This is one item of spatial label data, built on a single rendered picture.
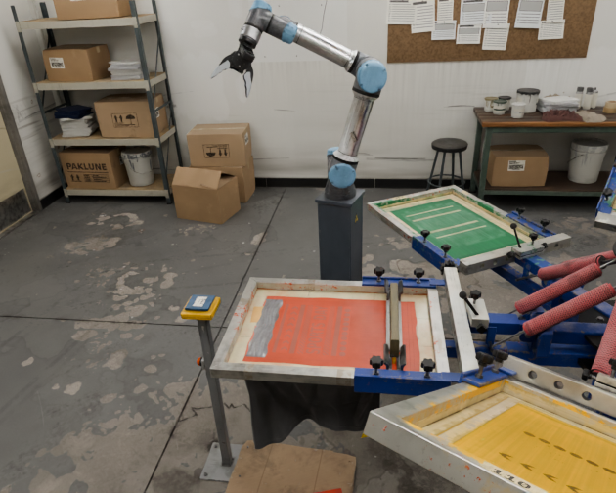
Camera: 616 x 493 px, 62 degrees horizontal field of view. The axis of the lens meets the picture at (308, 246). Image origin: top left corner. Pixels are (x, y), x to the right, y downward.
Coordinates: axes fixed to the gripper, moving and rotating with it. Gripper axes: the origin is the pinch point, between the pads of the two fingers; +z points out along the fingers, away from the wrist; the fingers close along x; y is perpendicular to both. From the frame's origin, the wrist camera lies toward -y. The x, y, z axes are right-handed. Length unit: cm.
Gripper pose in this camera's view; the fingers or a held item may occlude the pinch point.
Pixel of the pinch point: (229, 88)
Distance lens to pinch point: 205.2
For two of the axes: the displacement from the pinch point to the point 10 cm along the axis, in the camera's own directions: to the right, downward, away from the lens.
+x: -8.4, -3.5, -4.2
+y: -3.9, -1.5, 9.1
